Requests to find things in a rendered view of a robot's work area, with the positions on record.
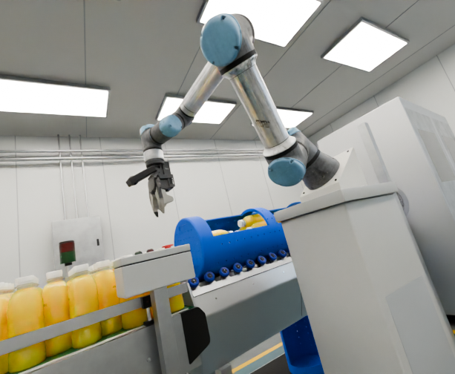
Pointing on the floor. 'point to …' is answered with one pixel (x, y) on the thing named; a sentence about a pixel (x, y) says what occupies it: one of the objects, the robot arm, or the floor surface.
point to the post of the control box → (165, 332)
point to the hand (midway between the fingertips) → (158, 212)
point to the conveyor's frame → (136, 350)
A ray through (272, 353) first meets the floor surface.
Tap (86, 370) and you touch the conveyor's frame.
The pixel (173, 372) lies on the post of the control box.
